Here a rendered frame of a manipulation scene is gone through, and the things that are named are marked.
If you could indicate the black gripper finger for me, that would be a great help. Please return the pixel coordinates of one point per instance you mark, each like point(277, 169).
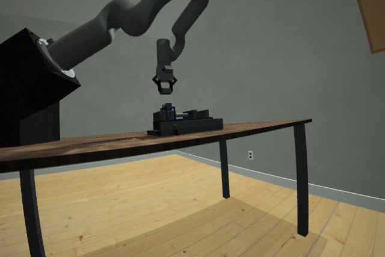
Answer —
point(172, 83)
point(158, 83)

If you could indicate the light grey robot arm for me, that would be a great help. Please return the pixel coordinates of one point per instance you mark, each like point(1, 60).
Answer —
point(91, 37)

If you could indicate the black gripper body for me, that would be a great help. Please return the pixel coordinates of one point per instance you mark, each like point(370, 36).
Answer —
point(161, 75)

